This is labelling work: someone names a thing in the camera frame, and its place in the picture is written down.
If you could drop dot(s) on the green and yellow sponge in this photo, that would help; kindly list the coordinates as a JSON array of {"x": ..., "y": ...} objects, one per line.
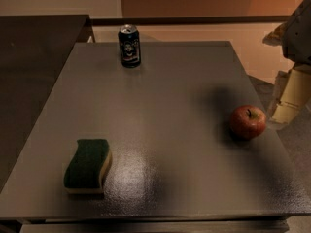
[{"x": 87, "y": 169}]

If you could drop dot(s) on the dark blue soda can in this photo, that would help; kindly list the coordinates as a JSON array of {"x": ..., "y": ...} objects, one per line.
[{"x": 129, "y": 46}]

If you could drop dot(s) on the red apple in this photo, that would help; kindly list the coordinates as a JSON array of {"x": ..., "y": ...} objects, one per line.
[{"x": 247, "y": 122}]

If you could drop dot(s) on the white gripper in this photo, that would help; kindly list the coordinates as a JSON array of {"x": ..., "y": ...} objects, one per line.
[{"x": 298, "y": 39}]

